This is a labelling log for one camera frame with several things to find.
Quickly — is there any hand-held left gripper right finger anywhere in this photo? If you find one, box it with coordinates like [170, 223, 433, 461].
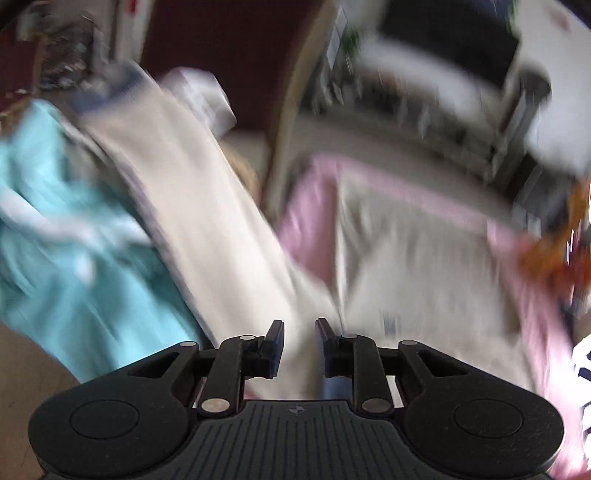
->
[315, 318, 468, 419]

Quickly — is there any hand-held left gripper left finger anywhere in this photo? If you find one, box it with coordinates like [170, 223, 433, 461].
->
[126, 319, 285, 419]

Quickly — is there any beige sweatshirt with navy trim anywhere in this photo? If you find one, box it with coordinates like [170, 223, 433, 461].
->
[69, 62, 539, 402]

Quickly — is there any pink printed blanket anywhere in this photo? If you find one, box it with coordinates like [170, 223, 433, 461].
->
[274, 154, 588, 480]

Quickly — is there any tan garment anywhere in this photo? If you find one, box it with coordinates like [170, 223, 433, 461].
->
[230, 152, 260, 197]

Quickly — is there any light blue garment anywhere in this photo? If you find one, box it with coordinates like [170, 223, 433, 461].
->
[0, 99, 208, 384]

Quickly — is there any silver television stand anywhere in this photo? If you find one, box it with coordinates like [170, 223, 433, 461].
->
[300, 69, 522, 185]

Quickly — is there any orange juice bottle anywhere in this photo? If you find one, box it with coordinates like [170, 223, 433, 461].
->
[522, 182, 591, 283]

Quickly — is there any white garment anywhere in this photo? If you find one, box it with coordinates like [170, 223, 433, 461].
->
[159, 67, 238, 139]

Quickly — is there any green potted plant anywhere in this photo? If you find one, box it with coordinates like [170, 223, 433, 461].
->
[342, 27, 366, 57]

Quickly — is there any black television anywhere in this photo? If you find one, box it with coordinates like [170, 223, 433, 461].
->
[369, 0, 522, 89]

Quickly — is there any maroon chair with gold frame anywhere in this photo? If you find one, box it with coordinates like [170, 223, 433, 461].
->
[139, 0, 342, 217]

